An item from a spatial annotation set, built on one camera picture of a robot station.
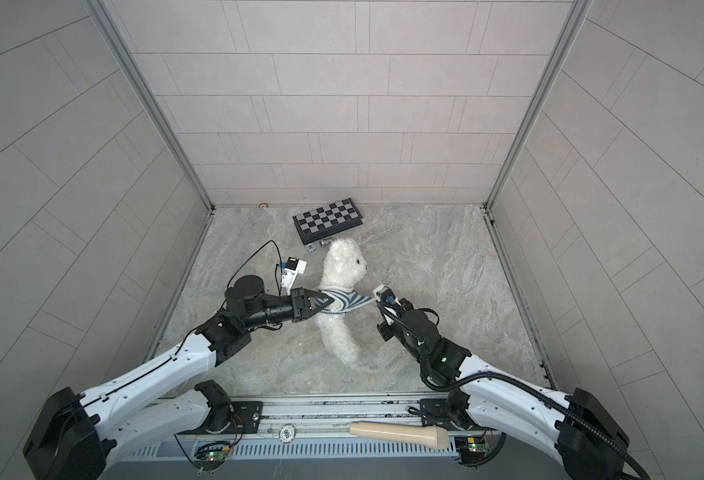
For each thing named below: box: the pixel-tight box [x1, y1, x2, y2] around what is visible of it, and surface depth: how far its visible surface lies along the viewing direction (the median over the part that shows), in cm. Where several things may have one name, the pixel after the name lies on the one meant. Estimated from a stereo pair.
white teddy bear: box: [317, 238, 369, 368], surface depth 71 cm
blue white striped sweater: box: [320, 289, 374, 314], surface depth 69 cm
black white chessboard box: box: [292, 197, 364, 245], surface depth 111 cm
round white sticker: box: [279, 423, 297, 443], surface depth 71 cm
